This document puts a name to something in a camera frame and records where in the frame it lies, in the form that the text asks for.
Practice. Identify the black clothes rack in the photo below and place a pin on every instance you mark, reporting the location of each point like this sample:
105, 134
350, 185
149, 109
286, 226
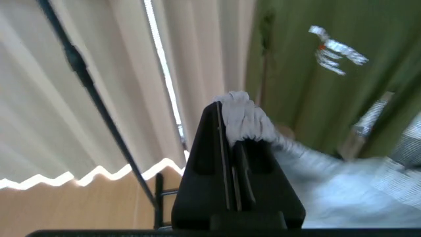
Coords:
77, 62

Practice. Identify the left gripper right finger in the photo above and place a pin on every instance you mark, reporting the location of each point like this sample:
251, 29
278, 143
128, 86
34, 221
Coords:
273, 194

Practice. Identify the white curtain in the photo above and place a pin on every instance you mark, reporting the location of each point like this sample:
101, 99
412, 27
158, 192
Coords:
115, 82

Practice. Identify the pale blue shirt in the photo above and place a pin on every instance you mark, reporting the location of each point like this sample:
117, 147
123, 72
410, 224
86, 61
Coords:
329, 191

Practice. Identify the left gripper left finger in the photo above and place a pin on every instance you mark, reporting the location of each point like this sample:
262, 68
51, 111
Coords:
204, 191

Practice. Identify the green garment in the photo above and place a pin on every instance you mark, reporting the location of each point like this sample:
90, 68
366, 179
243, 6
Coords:
296, 82

